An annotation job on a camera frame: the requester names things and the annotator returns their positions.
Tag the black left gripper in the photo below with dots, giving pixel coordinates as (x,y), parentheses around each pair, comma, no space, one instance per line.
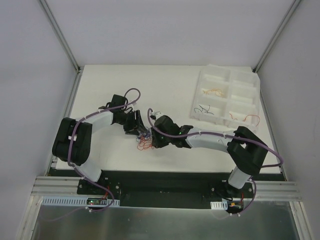
(136,122)

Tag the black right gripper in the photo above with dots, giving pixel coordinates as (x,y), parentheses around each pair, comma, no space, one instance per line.
(155,139)

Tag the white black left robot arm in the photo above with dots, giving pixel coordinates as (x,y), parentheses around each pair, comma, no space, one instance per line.
(73,140)

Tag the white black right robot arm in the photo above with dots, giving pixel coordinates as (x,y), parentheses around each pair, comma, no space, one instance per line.
(247,151)

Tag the white compartment tray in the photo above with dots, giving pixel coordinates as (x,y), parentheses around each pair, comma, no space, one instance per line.
(227,97)

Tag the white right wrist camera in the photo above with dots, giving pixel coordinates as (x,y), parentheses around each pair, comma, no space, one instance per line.
(154,115)

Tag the right white cable duct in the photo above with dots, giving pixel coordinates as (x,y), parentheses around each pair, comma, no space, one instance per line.
(219,205)

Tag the white cable duct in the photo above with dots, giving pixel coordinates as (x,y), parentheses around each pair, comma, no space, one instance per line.
(67,201)
(219,205)

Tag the aluminium frame rail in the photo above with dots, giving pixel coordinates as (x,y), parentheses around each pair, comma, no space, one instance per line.
(282,191)

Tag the aluminium left corner post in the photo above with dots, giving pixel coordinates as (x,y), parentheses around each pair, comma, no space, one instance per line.
(59,34)

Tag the aluminium corner post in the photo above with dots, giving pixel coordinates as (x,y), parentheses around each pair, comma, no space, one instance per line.
(276,35)
(59,34)

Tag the left white cable duct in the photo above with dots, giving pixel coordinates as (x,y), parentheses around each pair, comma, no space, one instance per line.
(67,201)

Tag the aluminium right corner post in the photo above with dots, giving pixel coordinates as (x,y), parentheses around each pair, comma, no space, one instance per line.
(276,35)

